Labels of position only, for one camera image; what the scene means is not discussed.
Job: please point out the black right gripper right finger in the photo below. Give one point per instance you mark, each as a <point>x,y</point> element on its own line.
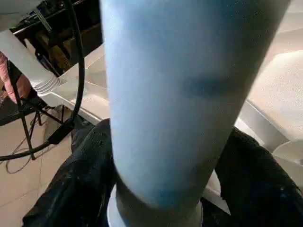
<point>260,184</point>

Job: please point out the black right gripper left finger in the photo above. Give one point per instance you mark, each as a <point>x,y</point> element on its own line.
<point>75,184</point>

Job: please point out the white plastic table top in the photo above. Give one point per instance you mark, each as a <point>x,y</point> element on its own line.
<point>270,94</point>

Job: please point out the white plastic table leg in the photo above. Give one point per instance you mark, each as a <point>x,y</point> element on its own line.
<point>26,61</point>
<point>184,94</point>

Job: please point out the black folding table frame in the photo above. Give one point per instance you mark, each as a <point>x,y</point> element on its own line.
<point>26,118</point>

